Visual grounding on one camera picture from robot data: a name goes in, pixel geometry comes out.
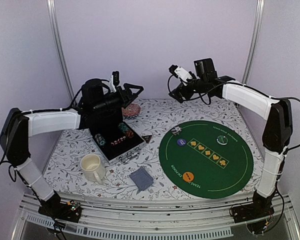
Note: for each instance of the white floral tablecloth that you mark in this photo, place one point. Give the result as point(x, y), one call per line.
point(157, 117)

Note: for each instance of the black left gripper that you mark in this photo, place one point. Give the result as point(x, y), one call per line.
point(129, 96)

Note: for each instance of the clear glass dealer button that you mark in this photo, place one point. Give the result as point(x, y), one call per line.
point(222, 140)

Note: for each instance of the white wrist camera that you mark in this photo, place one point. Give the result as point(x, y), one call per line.
point(180, 73)
point(114, 81)

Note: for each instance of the aluminium post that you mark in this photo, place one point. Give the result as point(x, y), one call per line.
point(52, 13)
point(257, 24)

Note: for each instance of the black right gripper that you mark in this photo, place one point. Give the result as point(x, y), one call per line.
point(178, 96)

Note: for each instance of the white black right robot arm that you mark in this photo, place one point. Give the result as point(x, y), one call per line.
point(276, 111)

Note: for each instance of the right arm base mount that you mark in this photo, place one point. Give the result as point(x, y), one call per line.
point(246, 212)

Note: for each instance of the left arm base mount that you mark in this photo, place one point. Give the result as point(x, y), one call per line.
point(70, 211)

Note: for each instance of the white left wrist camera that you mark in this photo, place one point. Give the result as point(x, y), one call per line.
point(114, 81)

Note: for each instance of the left aluminium post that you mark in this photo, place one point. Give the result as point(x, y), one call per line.
point(52, 13)

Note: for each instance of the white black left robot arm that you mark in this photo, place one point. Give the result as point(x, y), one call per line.
point(99, 97)

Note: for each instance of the aluminium frame rail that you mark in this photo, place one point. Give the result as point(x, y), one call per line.
point(184, 219)

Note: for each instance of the purple small blind button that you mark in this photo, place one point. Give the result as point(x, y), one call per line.
point(181, 142)

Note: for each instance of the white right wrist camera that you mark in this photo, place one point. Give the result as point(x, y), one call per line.
point(180, 73)

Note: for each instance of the orange big blind button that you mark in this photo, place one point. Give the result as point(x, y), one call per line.
point(188, 176)

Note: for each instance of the right aluminium post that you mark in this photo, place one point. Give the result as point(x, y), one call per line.
point(257, 24)

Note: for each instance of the green round poker mat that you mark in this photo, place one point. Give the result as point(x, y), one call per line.
point(219, 170)

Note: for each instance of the cream ceramic mug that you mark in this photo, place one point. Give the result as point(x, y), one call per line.
point(93, 168)

